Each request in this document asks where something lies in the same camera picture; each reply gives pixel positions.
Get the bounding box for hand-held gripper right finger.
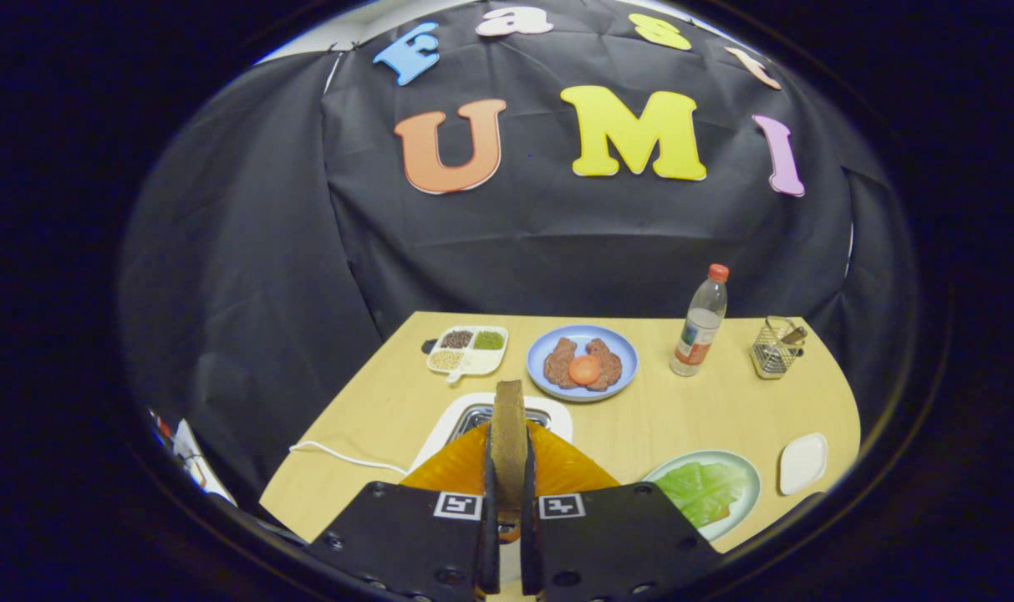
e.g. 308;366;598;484
520;421;723;602

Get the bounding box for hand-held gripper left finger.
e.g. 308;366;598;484
306;424;502;602

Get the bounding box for green lettuce leaf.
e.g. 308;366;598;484
655;461;752;529

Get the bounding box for brown toasted bread slice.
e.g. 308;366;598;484
490;380;530;519

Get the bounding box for white toaster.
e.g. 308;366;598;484
410;391;574;473

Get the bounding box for pale green plate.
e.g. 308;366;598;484
643;450;762;543

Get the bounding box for brown meat patty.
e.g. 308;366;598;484
586;338;624;392
543;337;581;390

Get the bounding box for blue plate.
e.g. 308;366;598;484
526;324;639;404

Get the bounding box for white divided condiment tray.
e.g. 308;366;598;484
425;325;510;384

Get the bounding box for small white square plate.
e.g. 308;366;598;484
778;432;829;497

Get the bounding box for white sheet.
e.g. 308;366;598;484
151;410;238;507

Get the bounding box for clear water bottle red cap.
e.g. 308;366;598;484
670;263;731;378

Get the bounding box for white toaster cable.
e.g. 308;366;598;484
288;440;410;476

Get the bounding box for metal wire utensil basket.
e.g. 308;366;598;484
749;316;808;381

